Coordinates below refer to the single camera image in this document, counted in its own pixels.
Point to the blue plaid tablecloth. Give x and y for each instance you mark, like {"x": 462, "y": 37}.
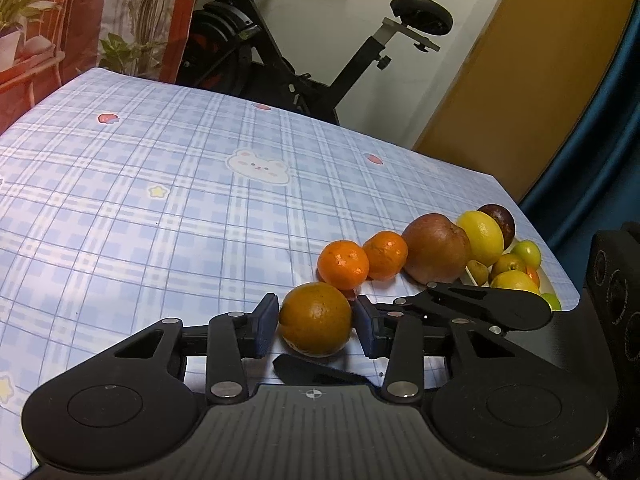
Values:
{"x": 150, "y": 185}

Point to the yellow fruit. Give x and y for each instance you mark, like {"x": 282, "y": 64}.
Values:
{"x": 515, "y": 282}

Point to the red apple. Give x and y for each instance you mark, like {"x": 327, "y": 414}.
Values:
{"x": 435, "y": 250}

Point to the beige plate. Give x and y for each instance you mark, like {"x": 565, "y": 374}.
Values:
{"x": 546, "y": 287}

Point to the dark purple passion fruit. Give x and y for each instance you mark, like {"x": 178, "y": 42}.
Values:
{"x": 502, "y": 220}

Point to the small green fruit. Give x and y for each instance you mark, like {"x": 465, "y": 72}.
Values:
{"x": 554, "y": 302}
{"x": 527, "y": 254}

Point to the yellow lemon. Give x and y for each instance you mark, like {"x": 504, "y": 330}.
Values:
{"x": 482, "y": 235}

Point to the printed backdrop cloth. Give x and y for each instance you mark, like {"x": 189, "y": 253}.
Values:
{"x": 75, "y": 20}

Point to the dark orange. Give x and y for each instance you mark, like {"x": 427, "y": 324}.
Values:
{"x": 315, "y": 317}

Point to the small yellow-green fruit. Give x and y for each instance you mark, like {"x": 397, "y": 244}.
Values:
{"x": 507, "y": 264}

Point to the small tangerine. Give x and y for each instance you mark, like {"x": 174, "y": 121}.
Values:
{"x": 344, "y": 265}
{"x": 386, "y": 254}

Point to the blue curtain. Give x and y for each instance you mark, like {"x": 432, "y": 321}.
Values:
{"x": 600, "y": 170}

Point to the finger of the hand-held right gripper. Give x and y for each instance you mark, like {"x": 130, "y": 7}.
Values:
{"x": 310, "y": 371}
{"x": 460, "y": 300}

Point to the small orange kumquat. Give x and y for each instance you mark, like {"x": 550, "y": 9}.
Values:
{"x": 534, "y": 277}

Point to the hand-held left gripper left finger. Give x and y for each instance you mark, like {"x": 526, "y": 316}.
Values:
{"x": 265, "y": 325}

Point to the small brown longan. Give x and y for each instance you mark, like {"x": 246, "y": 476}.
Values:
{"x": 479, "y": 271}

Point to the black exercise bike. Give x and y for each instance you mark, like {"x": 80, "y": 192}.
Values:
{"x": 350, "y": 75}

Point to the wooden board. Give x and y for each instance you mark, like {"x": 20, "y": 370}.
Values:
{"x": 525, "y": 85}

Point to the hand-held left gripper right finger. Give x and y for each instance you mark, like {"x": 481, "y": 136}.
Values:
{"x": 365, "y": 326}

